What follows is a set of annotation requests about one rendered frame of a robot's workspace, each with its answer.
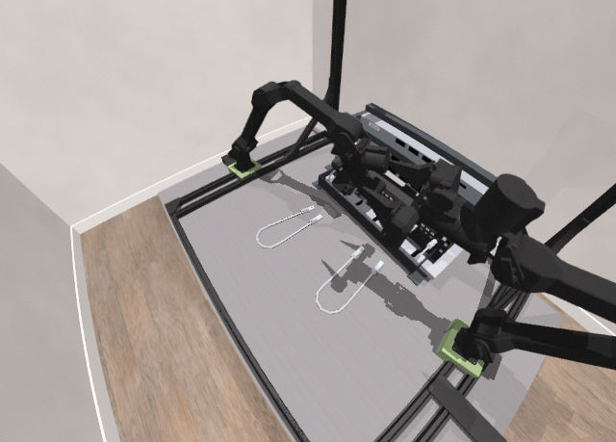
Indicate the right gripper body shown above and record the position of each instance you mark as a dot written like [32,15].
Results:
[362,175]

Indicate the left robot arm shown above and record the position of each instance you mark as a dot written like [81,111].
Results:
[525,264]

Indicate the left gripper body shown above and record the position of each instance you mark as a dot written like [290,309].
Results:
[404,219]

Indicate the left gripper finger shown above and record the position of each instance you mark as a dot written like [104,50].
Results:
[411,173]
[381,206]

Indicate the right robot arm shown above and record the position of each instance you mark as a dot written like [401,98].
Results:
[342,128]

